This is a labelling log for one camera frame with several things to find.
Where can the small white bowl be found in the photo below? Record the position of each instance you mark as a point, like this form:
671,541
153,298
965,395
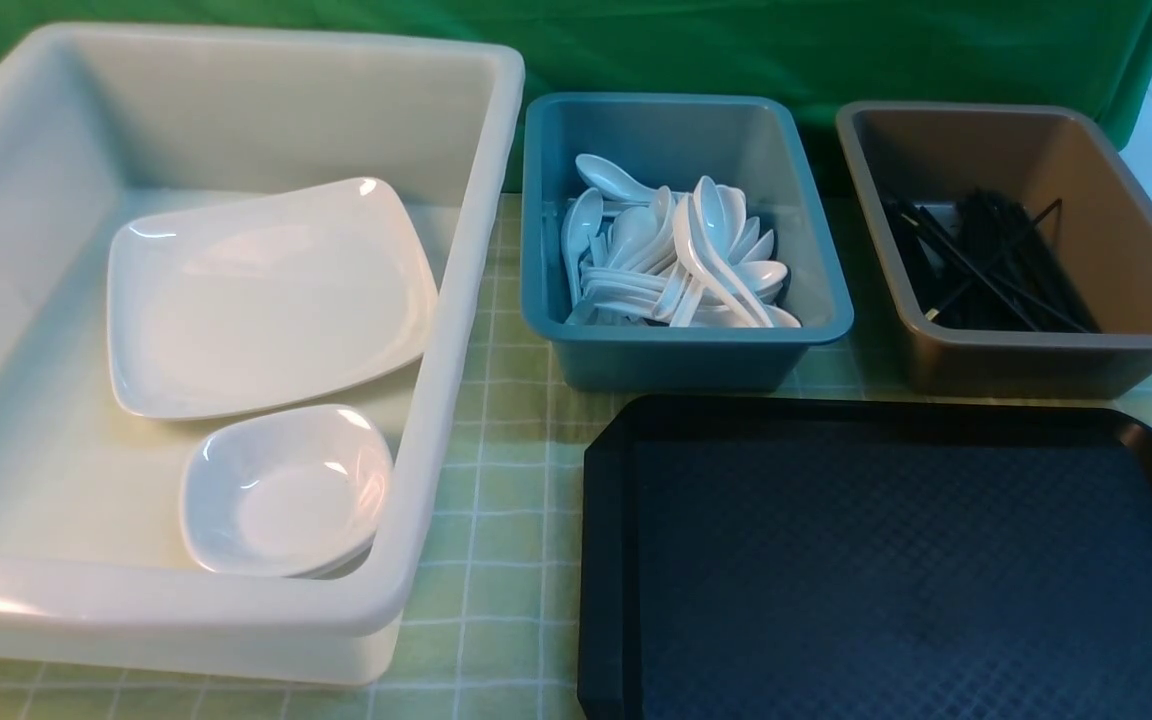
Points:
328,561
258,491

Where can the large white square plate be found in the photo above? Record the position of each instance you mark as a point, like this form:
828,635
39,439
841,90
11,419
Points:
252,304

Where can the pile of white spoons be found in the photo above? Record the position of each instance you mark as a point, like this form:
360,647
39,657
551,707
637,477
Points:
635,255

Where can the blue plastic spoon bin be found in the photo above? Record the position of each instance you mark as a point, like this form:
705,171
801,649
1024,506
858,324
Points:
673,140

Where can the black serving tray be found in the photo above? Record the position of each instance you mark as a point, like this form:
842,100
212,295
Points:
777,558

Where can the green checked tablecloth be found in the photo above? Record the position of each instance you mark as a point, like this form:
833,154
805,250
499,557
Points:
490,628

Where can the large white plastic tub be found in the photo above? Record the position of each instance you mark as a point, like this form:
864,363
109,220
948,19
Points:
99,121

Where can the green backdrop cloth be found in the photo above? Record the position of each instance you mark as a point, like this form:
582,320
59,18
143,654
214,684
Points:
1094,57

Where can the pile of black chopsticks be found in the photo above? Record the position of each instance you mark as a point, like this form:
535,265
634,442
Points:
988,269

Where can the brown plastic chopstick bin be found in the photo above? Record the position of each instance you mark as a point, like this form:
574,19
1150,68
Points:
934,153

